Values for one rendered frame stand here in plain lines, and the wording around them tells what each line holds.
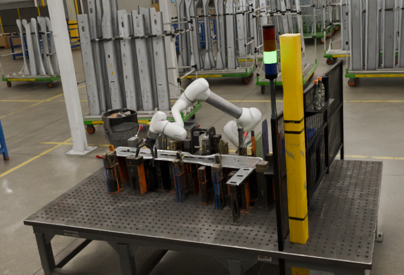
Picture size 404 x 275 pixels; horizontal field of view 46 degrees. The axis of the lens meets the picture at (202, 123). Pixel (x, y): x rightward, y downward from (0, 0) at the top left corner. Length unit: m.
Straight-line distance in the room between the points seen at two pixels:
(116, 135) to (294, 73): 4.19
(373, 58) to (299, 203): 7.52
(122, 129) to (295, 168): 3.95
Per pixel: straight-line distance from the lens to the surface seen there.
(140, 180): 3.96
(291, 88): 2.80
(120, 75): 8.66
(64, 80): 7.42
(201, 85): 3.99
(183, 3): 11.76
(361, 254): 3.09
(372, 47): 10.32
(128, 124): 6.56
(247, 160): 3.68
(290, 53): 2.76
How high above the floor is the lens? 2.32
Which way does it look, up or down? 16 degrees down
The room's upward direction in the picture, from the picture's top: 6 degrees counter-clockwise
